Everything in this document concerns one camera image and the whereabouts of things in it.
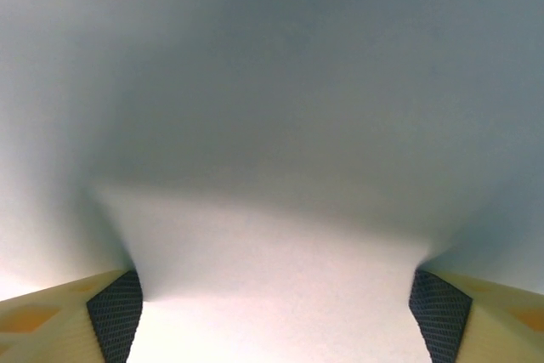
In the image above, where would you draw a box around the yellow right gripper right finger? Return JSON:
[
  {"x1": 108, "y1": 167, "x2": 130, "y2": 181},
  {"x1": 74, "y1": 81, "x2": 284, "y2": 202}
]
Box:
[{"x1": 408, "y1": 268, "x2": 544, "y2": 363}]

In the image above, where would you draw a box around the pale yellow paper sheet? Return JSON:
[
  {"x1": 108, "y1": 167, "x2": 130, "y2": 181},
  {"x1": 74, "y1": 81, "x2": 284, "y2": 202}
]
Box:
[{"x1": 0, "y1": 0, "x2": 544, "y2": 363}]

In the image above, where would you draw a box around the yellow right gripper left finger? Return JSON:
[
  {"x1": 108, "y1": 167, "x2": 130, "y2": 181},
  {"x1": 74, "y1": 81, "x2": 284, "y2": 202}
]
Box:
[{"x1": 0, "y1": 269, "x2": 144, "y2": 363}]

